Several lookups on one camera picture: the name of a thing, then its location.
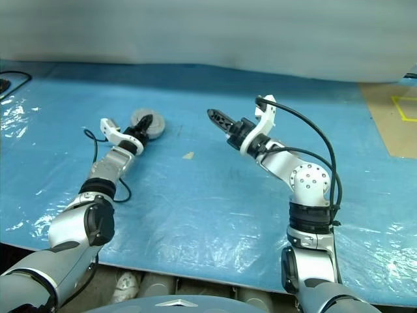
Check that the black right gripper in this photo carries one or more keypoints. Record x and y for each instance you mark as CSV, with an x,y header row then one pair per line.
x,y
241,130

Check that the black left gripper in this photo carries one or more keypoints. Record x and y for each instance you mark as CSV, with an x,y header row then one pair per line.
x,y
137,133

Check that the silver motor end cover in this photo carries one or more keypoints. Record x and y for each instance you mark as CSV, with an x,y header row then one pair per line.
x,y
138,115

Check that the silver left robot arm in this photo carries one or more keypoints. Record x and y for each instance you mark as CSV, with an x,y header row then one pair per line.
x,y
104,166

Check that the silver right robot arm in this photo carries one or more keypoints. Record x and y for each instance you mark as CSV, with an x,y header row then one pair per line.
x,y
309,182

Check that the small beige scrap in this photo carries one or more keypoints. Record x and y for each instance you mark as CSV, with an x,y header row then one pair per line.
x,y
189,156

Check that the blue plastic-covered table mat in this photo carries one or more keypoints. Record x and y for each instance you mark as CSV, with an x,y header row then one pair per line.
x,y
195,202

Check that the white foam backdrop sheet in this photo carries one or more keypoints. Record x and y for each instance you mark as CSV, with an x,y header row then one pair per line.
x,y
195,32

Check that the brown cardboard sheet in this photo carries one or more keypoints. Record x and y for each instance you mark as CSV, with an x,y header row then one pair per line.
x,y
384,130

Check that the grey rounded shape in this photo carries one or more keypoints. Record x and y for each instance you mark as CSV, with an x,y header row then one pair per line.
x,y
158,285

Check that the white rounded shape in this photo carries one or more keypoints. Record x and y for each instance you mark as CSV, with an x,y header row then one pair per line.
x,y
125,287

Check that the grey robot torso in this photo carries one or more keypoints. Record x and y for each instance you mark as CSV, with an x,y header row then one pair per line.
x,y
179,304

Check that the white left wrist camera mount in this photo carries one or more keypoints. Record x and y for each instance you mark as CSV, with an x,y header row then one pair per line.
x,y
110,132

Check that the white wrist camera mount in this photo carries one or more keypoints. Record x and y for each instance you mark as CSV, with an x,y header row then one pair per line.
x,y
265,120
110,132

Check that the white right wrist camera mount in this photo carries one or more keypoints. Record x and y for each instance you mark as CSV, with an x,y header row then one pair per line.
x,y
265,120

